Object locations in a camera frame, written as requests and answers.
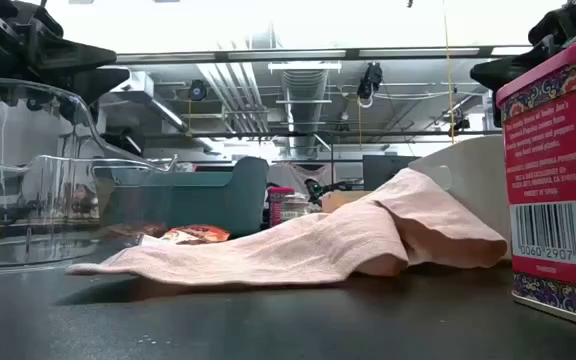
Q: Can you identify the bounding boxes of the red-lid spice tin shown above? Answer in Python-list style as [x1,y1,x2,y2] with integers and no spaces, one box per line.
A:
[267,186,296,229]
[495,32,576,331]

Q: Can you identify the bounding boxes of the brown white snack packet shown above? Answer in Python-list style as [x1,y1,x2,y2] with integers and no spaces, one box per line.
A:
[140,224,232,246]

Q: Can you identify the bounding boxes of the pink cloth towel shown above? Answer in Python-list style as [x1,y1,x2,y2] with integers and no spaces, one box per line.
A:
[65,167,509,287]

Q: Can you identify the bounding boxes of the round black ceiling device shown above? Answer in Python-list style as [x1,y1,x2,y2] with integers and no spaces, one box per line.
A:
[187,79,208,102]

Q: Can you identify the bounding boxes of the clear plastic bin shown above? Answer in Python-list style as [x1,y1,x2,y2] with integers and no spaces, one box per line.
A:
[0,75,179,274]

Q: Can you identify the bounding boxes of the white plastic bin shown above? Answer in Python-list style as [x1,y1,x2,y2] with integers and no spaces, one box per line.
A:
[407,134,514,261]

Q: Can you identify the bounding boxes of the teal plastic bin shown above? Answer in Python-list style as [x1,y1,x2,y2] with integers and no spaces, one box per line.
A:
[100,156,271,239]

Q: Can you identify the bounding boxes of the black monitor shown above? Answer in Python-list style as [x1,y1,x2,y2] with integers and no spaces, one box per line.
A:
[361,154,422,192]

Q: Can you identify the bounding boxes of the black device with green light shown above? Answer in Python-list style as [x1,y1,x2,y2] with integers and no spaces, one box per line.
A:
[303,178,354,205]

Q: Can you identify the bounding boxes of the yellow hanging cord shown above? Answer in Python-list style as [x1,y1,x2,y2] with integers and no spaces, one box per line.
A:
[441,0,457,146]

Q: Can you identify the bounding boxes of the black hanging camera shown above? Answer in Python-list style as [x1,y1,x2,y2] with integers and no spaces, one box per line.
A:
[356,62,384,109]

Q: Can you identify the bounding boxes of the grey overhead frame beam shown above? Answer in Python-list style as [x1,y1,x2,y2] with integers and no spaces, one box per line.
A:
[115,45,534,65]

